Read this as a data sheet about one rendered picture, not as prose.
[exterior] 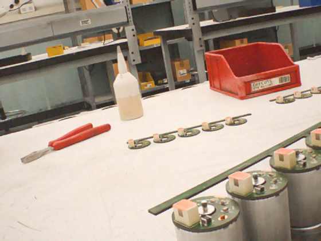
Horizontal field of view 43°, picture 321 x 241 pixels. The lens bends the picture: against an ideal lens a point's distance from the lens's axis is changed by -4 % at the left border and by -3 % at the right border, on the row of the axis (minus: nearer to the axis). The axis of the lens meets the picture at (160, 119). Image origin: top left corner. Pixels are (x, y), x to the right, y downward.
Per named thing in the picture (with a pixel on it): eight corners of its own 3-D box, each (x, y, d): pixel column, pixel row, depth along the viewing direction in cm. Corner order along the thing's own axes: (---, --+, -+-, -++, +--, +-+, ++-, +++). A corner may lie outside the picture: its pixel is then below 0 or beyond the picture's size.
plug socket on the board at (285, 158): (300, 163, 18) (298, 148, 17) (288, 170, 17) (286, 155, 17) (285, 159, 18) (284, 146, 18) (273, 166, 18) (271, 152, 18)
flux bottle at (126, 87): (145, 112, 60) (132, 42, 57) (141, 118, 57) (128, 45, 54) (122, 115, 60) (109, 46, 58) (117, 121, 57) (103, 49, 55)
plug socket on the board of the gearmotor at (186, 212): (206, 218, 15) (203, 201, 14) (187, 228, 14) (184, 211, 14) (191, 212, 15) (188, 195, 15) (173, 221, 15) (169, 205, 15)
